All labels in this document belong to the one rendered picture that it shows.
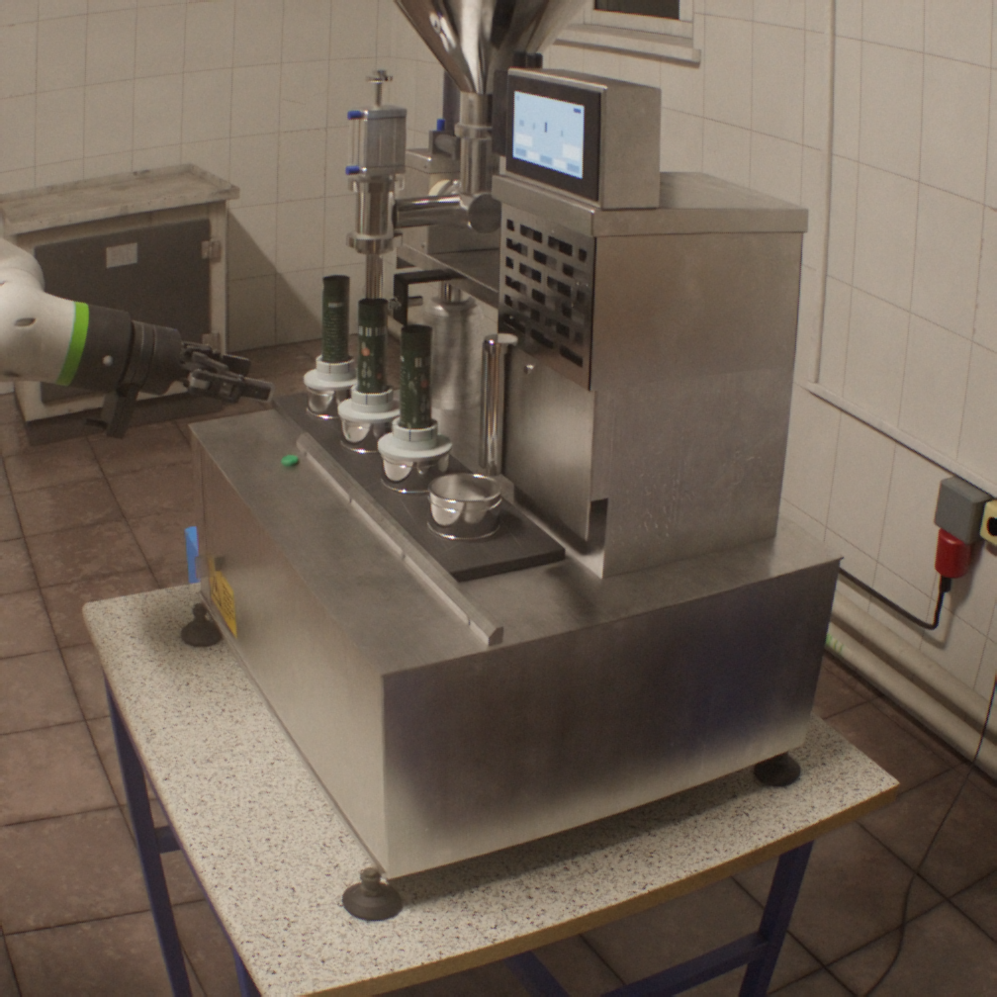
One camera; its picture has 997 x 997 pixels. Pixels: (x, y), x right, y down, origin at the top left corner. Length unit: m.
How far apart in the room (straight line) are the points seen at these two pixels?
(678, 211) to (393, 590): 0.41
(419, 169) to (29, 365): 0.49
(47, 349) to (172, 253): 2.91
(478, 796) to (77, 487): 2.97
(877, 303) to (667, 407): 1.73
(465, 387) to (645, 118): 0.58
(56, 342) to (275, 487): 0.29
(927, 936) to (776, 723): 1.11
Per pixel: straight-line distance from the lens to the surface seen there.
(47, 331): 1.32
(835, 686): 3.01
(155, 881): 1.83
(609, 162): 1.02
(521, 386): 1.19
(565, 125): 1.06
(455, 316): 1.49
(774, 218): 1.14
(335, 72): 5.02
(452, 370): 1.51
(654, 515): 1.16
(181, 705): 1.47
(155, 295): 4.23
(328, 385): 1.45
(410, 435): 1.26
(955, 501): 2.62
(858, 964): 2.25
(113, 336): 1.34
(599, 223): 1.03
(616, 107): 1.02
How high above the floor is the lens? 1.56
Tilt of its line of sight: 25 degrees down
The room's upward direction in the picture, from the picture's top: 2 degrees clockwise
